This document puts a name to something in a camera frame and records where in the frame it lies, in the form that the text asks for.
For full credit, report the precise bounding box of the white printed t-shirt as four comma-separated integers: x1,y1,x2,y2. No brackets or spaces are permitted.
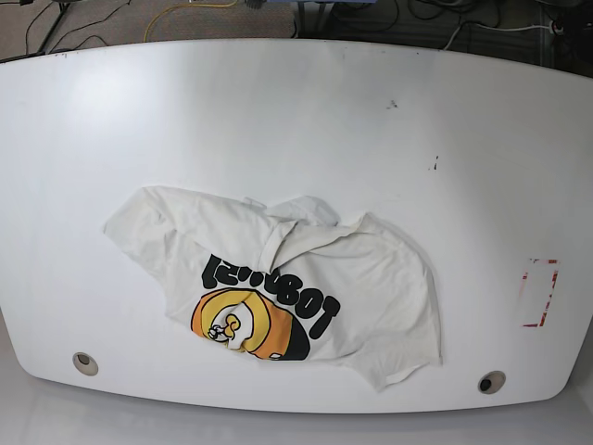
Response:
103,186,442,390

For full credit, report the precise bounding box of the red tape rectangle marking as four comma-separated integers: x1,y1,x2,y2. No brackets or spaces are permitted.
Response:
517,259,561,328

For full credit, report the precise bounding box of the yellow cable on floor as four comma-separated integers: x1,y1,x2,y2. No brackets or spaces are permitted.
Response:
144,0,237,43

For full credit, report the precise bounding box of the right table cable grommet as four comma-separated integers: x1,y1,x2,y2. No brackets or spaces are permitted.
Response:
478,371,506,395

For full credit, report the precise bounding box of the table cable grommet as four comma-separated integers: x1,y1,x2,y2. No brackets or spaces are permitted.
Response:
478,371,506,395
72,352,98,376

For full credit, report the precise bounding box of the left table cable grommet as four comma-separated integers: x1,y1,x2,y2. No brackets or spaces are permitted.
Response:
72,352,98,376

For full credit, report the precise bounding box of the white cable on floor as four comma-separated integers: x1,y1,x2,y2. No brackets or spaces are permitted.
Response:
444,22,552,51

